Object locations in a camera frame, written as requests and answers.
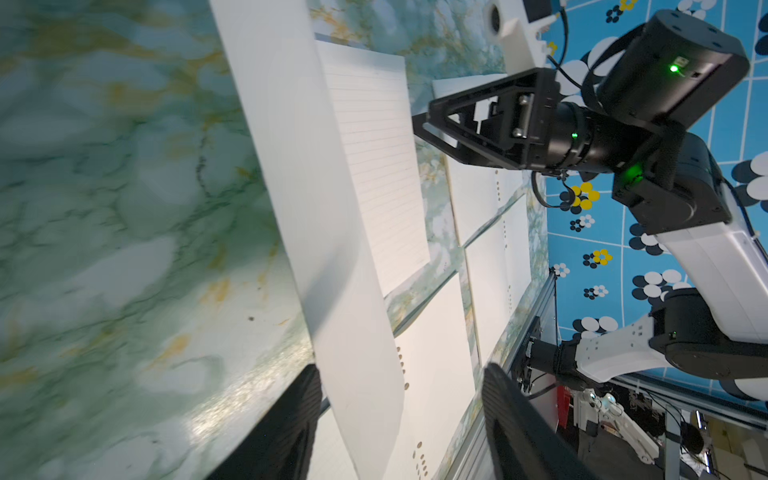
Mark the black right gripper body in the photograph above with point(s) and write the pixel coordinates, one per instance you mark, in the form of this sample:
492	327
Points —
556	135

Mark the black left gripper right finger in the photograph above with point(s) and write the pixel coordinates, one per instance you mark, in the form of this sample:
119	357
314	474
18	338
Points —
521	444

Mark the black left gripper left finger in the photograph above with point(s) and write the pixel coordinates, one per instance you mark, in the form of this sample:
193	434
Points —
280	445

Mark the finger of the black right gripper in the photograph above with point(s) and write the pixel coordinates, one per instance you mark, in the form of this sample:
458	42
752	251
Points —
495	125

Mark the orange cover notebook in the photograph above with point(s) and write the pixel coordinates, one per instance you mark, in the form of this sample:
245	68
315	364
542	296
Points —
477	193

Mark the purple cover notebook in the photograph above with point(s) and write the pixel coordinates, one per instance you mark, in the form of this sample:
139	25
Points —
432	384

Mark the green cover notebook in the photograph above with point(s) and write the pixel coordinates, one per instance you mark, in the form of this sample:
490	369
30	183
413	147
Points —
273	55

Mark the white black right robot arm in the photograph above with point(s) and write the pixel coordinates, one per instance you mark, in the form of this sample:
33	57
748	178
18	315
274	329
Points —
634	124

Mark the open notebook front right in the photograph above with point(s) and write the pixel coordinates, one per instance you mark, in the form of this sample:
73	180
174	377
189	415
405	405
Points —
499	270

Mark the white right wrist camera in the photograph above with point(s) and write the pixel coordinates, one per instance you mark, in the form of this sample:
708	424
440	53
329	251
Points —
515	26

